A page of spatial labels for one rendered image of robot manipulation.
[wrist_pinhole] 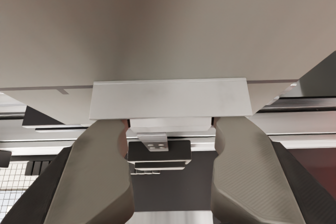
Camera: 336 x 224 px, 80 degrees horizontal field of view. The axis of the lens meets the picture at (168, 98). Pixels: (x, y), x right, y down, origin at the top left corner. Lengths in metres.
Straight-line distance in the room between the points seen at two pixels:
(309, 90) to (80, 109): 0.63
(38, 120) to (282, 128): 0.45
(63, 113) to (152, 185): 0.56
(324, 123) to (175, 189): 0.45
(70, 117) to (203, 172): 0.58
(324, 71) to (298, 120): 0.18
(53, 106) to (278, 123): 0.44
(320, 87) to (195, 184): 0.45
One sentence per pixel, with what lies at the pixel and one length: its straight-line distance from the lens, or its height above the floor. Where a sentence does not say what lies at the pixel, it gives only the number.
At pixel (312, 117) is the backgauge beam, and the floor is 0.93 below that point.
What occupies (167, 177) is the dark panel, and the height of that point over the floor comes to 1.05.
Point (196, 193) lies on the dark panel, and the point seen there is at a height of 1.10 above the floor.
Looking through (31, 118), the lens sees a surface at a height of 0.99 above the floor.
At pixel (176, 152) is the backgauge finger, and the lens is 0.39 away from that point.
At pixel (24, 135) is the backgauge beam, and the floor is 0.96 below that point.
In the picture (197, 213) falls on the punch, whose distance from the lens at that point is 0.21.
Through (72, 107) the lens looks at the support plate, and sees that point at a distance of 0.17.
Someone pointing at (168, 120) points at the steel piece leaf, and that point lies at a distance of 0.19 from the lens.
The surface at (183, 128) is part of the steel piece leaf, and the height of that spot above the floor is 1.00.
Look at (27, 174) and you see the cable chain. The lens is 0.70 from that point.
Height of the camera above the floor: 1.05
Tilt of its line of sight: 22 degrees down
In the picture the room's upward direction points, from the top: 179 degrees clockwise
